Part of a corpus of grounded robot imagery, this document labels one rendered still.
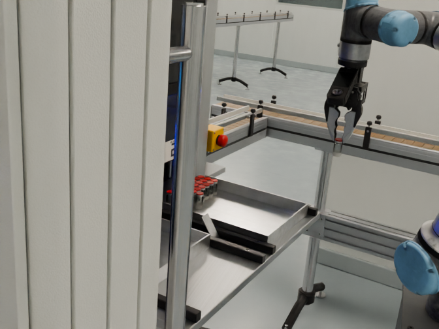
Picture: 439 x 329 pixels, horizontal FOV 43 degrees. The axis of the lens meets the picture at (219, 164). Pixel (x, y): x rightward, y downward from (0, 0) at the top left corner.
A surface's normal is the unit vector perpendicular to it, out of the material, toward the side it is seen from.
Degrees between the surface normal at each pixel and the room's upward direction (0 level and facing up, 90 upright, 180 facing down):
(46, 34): 90
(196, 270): 0
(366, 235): 90
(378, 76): 90
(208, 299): 0
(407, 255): 97
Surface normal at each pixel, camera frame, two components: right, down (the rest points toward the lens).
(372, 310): 0.07, -0.94
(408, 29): 0.47, 0.37
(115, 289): 0.84, 0.24
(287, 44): -0.50, 0.25
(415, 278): -0.90, 0.19
